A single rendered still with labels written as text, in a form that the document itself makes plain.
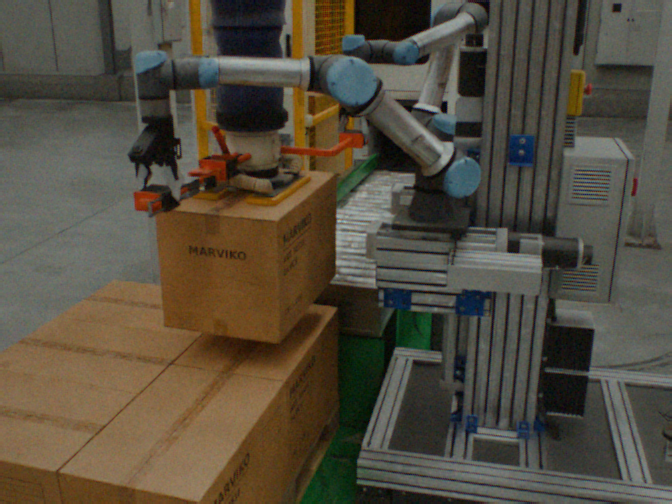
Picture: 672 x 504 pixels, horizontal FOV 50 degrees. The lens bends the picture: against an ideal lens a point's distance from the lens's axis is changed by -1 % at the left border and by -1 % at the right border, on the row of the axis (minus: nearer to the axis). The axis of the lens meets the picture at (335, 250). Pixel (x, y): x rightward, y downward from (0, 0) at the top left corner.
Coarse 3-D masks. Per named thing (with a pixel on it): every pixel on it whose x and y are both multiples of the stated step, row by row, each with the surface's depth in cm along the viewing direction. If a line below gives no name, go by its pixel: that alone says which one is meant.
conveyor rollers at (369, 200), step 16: (368, 176) 479; (384, 176) 480; (400, 176) 481; (352, 192) 443; (368, 192) 443; (384, 192) 441; (352, 208) 410; (368, 208) 408; (384, 208) 406; (352, 224) 377; (368, 224) 382; (352, 240) 358; (352, 256) 332; (352, 272) 314; (368, 272) 312
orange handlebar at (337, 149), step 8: (344, 144) 241; (288, 152) 235; (296, 152) 234; (304, 152) 233; (312, 152) 232; (320, 152) 231; (328, 152) 231; (336, 152) 232; (240, 160) 219; (208, 168) 208; (216, 168) 206; (192, 176) 200; (200, 176) 204; (208, 176) 200; (216, 176) 205; (168, 184) 189; (184, 192) 188; (144, 200) 176
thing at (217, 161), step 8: (200, 160) 209; (208, 160) 208; (216, 160) 214; (224, 160) 213; (232, 160) 210; (200, 168) 210; (224, 168) 207; (232, 168) 212; (224, 176) 208; (232, 176) 211
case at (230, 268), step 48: (240, 192) 235; (336, 192) 262; (192, 240) 217; (240, 240) 212; (288, 240) 218; (336, 240) 269; (192, 288) 223; (240, 288) 218; (288, 288) 223; (240, 336) 224
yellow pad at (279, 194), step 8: (296, 176) 245; (304, 176) 247; (272, 184) 228; (280, 184) 235; (288, 184) 235; (296, 184) 237; (256, 192) 227; (280, 192) 227; (288, 192) 230; (248, 200) 222; (256, 200) 221; (264, 200) 220; (272, 200) 220; (280, 200) 224
